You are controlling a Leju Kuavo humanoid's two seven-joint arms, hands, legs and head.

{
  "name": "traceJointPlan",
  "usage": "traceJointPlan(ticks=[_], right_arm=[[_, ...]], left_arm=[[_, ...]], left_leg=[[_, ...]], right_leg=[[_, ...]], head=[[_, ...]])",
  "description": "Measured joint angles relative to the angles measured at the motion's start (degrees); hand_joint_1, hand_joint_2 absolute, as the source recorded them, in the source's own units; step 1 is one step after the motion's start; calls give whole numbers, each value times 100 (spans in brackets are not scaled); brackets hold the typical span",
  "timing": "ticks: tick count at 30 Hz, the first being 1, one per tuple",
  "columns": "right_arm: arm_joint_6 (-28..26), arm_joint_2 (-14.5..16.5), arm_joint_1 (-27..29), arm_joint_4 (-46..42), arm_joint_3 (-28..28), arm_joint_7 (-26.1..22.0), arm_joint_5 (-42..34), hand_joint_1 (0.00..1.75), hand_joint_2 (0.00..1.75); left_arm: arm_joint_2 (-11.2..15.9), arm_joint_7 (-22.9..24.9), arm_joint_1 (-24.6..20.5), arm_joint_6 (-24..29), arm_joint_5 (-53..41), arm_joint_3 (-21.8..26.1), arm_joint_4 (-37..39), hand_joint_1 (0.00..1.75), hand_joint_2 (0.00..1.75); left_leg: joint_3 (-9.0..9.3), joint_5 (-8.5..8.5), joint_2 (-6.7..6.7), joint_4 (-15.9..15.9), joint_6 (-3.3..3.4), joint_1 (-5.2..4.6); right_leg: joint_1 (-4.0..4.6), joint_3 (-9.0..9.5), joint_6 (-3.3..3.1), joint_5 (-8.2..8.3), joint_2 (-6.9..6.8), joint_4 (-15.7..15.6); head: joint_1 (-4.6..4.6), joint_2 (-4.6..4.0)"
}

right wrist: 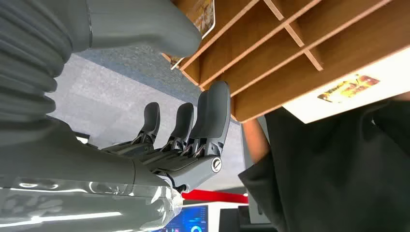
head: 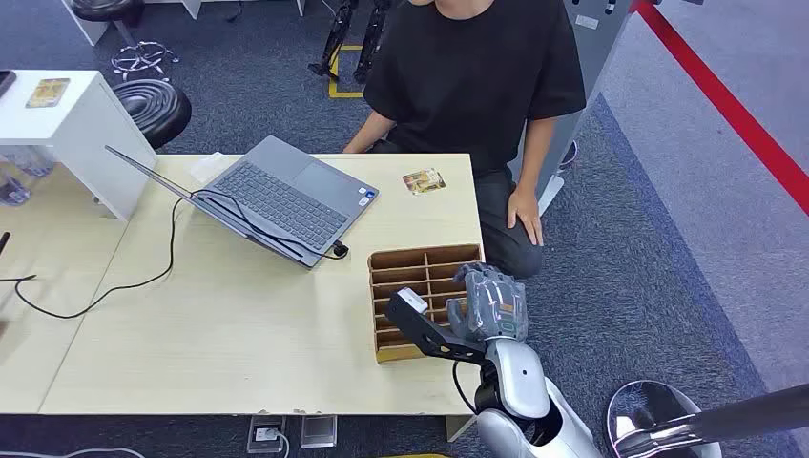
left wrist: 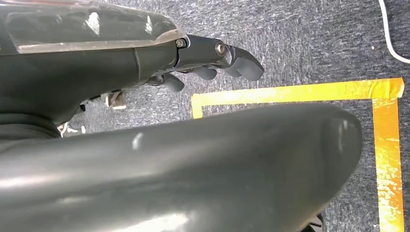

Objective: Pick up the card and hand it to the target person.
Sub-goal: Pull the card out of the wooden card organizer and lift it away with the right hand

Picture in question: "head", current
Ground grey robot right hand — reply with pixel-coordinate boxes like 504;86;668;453
446;261;529;345

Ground person's left hand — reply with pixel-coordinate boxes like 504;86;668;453
507;186;545;248

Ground printed card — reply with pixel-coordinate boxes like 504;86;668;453
25;77;72;110
402;168;446;196

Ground person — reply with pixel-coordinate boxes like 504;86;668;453
342;0;588;280

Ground cardboard divider box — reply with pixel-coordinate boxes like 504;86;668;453
368;243;485;364

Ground white table leg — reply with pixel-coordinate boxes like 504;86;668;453
445;415;480;443

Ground chrome dome base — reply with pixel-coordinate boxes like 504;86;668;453
606;380;723;458

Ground floor socket cover plate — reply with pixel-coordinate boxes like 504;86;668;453
300;415;339;449

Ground grey open laptop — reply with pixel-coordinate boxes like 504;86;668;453
104;134;381;271

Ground floor power socket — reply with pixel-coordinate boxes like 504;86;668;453
246;415;287;455

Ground grey kiosk stand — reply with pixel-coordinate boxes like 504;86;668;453
508;0;635;218

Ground dark grey bar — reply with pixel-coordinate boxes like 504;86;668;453
692;383;809;445

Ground clear plastic bag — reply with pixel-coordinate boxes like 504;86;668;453
189;151;227;185

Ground black round stool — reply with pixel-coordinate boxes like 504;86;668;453
112;78;193;151

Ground white cabinet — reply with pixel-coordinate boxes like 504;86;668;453
0;69;159;222

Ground black stool with chrome base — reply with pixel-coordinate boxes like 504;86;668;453
71;0;180;82

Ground clear plastic containers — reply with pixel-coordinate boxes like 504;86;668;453
0;145;57;207

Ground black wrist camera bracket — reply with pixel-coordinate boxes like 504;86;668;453
385;290;487;365

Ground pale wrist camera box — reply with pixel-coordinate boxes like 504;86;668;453
396;287;429;316

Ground black robot wrist cable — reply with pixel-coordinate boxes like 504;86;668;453
450;360;479;416

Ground black laptop power cable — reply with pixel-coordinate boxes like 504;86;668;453
0;188;350;321

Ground white floor cable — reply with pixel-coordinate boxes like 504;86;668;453
0;447;148;458

